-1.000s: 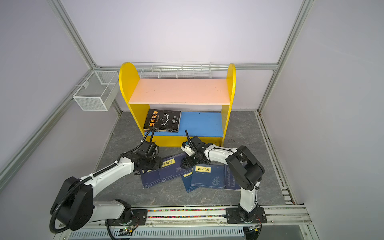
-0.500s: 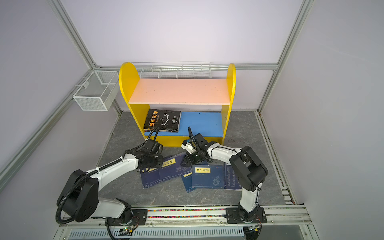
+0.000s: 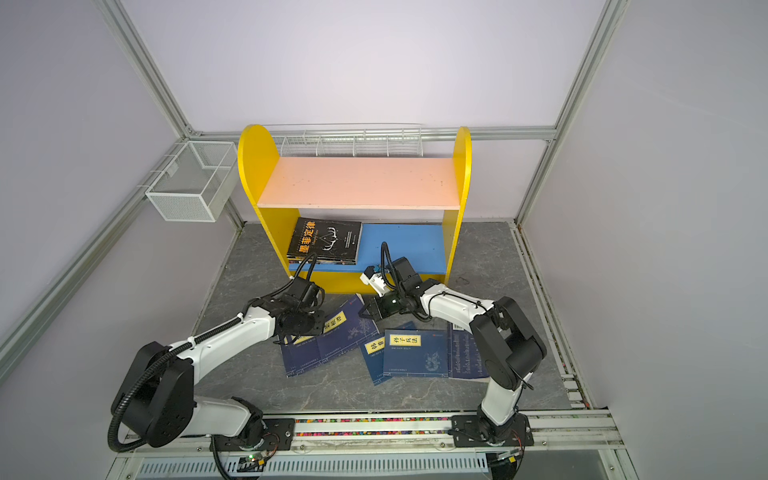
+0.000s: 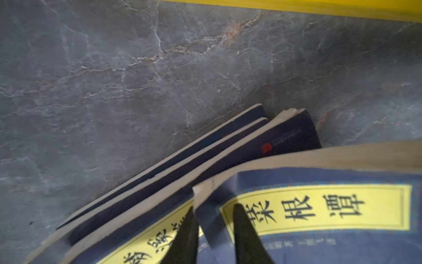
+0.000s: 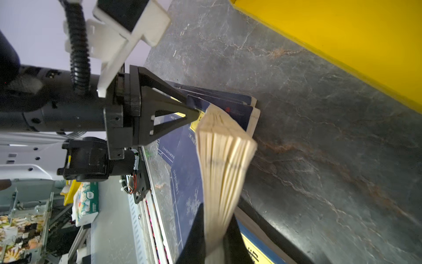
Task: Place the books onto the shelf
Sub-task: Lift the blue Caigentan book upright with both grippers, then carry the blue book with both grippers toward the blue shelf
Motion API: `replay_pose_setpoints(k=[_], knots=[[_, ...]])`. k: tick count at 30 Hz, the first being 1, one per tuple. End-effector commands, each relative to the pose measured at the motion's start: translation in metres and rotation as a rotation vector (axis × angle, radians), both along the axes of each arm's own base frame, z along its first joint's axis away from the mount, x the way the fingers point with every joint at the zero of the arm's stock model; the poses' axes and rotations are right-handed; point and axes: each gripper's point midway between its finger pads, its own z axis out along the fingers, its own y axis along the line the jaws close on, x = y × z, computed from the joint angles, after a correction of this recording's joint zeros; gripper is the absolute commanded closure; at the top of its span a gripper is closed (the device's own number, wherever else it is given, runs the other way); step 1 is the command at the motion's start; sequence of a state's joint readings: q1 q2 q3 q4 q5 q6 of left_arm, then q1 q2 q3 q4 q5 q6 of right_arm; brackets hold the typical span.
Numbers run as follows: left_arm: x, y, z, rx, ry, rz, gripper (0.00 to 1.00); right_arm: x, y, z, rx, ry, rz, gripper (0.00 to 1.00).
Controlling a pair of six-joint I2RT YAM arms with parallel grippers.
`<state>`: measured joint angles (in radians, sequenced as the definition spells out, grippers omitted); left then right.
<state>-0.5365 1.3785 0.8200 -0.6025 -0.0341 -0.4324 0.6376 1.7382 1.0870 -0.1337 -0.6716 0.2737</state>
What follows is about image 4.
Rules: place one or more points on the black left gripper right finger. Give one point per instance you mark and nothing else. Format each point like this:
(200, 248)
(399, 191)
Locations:
(248, 246)

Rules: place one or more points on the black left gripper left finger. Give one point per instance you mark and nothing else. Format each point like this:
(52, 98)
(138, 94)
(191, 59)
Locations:
(184, 248)

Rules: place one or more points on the navy book yellow label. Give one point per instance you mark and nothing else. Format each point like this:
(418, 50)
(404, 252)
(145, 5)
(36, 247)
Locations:
(359, 204)

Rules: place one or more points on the navy book leftmost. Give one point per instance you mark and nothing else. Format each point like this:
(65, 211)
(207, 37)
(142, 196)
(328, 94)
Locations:
(97, 213)

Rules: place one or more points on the yellow wooden bookshelf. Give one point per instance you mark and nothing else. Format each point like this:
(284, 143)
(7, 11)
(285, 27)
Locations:
(402, 10)

